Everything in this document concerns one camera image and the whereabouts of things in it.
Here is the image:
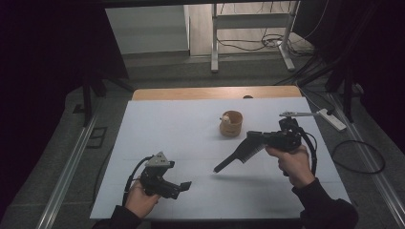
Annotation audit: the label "black comb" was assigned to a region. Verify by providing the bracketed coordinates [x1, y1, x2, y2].
[212, 138, 267, 175]

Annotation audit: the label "person's right hand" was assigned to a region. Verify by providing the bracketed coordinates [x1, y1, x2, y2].
[265, 144, 316, 191]

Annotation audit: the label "tangled black floor cables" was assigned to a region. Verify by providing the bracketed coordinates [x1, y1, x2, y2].
[216, 0, 316, 55]

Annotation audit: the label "small brown woven basket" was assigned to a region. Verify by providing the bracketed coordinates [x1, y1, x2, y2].
[218, 110, 245, 138]

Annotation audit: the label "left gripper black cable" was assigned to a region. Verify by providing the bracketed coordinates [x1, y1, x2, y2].
[121, 155, 155, 207]

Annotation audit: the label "black tripod stand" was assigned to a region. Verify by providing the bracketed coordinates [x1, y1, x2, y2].
[74, 71, 136, 127]
[297, 55, 365, 124]

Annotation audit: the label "person's left hand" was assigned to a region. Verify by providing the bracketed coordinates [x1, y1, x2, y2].
[124, 178, 160, 219]

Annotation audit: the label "white power strip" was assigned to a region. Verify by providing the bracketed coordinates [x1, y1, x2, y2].
[317, 108, 348, 133]

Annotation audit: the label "looped black floor cable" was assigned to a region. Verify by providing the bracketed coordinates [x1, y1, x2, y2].
[330, 139, 387, 176]

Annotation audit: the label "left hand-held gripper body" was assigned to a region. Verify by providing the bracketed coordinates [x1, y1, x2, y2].
[139, 151, 180, 198]

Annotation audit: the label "white metal stand frame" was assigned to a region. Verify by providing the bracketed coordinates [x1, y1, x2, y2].
[210, 0, 301, 73]

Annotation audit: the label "white table cover sheet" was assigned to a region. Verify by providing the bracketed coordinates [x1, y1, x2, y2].
[90, 96, 352, 221]

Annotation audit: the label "dark curtain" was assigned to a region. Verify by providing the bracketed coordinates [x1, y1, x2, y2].
[0, 0, 130, 204]
[292, 0, 405, 154]

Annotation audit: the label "metal floor rail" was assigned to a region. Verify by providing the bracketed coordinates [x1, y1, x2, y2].
[328, 93, 405, 229]
[35, 115, 98, 229]

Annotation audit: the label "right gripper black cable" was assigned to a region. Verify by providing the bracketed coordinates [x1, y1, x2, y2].
[282, 126, 319, 177]

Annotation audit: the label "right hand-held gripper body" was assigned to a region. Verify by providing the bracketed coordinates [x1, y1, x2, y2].
[265, 111, 320, 153]

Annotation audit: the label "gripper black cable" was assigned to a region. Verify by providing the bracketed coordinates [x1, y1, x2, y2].
[121, 155, 155, 207]
[282, 126, 319, 177]

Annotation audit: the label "thin black floor cable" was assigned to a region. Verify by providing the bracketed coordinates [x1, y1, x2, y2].
[91, 148, 115, 209]

